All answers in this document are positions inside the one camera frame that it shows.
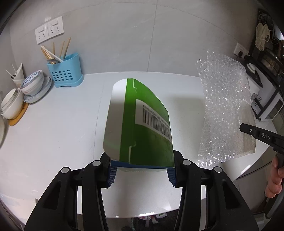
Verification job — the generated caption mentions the clear bubble wrap sheet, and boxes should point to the clear bubble wrap sheet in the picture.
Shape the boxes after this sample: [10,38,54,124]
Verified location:
[196,50,256,167]

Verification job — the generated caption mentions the green white carton box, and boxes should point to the green white carton box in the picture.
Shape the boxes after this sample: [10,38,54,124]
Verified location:
[103,78,175,169]

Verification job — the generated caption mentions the person right hand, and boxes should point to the person right hand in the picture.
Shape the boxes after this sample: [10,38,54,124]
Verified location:
[265,156,284,198]

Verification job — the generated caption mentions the white toaster oven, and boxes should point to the white toaster oven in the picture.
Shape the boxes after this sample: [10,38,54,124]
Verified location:
[251,87,283,121]

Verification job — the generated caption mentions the hanging cream cloth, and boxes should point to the hanging cream cloth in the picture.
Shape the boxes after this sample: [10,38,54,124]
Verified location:
[255,23,270,51]

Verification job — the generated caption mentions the wooden trivet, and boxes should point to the wooden trivet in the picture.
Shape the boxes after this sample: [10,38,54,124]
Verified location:
[9,103,29,127]

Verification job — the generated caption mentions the blue utensil holder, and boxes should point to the blue utensil holder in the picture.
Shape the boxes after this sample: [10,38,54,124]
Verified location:
[47,52,84,88]

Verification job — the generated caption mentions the stacked white plates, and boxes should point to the stacked white plates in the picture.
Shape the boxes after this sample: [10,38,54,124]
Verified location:
[24,77,52,104]

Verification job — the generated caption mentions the white ceramic bowl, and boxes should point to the white ceramic bowl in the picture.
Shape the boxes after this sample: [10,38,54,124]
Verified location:
[1,88,24,120]

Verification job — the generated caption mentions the blue patterned bowl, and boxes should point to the blue patterned bowl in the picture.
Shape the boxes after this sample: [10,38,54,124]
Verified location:
[20,70,44,96]

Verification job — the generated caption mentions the white cup with sticks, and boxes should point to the white cup with sticks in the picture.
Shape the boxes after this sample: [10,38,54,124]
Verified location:
[6,63,25,88]

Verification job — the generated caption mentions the white wall socket right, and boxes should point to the white wall socket right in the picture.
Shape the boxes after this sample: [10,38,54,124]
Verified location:
[233,42,248,58]

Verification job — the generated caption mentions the white wall socket pair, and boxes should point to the white wall socket pair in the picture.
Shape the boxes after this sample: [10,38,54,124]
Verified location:
[35,16,64,44]

